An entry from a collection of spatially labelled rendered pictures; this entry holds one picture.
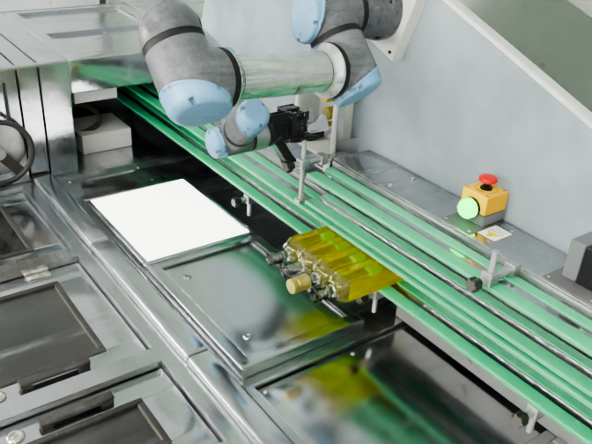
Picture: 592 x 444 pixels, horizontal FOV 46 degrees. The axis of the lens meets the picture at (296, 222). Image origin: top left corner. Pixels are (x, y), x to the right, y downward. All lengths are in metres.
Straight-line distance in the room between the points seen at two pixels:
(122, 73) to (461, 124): 1.20
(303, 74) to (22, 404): 0.85
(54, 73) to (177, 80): 1.11
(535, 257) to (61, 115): 1.52
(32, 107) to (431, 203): 1.28
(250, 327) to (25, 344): 0.51
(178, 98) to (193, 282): 0.66
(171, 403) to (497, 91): 0.93
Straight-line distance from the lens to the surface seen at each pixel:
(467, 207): 1.50
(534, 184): 1.52
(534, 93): 1.48
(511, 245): 1.49
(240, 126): 1.60
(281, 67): 1.37
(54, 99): 2.32
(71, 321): 1.75
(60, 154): 2.38
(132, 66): 2.38
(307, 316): 1.65
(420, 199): 1.61
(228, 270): 1.81
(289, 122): 1.78
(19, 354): 1.67
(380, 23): 1.64
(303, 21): 1.56
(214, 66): 1.25
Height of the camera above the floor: 1.93
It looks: 32 degrees down
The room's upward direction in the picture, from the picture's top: 106 degrees counter-clockwise
